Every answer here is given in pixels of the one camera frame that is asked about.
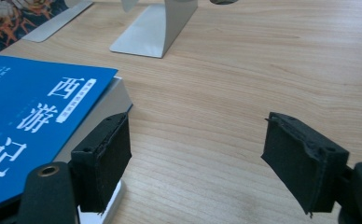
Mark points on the thick blue book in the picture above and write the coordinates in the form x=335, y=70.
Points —
x=30, y=109

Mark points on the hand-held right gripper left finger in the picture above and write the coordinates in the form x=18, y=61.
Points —
x=103, y=165

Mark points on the grey metal extendable book stand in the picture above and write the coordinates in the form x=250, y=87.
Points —
x=151, y=34

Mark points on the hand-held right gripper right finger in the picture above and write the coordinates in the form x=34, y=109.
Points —
x=300, y=165

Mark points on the dark illustrated book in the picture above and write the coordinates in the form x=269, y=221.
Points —
x=11, y=21

